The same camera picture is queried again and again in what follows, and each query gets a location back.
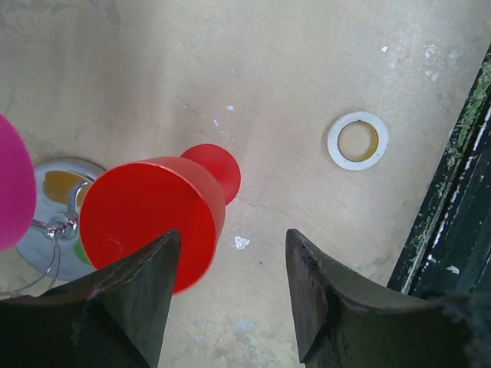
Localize pink plastic wine glass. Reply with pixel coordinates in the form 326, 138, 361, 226
0, 117, 36, 251

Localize chrome wire wine glass rack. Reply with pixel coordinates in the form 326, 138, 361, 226
1, 157, 105, 300

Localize red plastic wine glass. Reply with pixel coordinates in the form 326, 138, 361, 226
80, 143, 241, 294

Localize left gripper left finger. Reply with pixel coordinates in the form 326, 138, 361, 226
1, 230, 180, 367

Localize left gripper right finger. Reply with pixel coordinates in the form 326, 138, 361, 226
285, 228, 490, 367

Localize white tape ring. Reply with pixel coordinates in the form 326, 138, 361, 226
327, 110, 390, 172

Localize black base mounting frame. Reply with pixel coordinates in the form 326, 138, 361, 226
387, 54, 490, 298

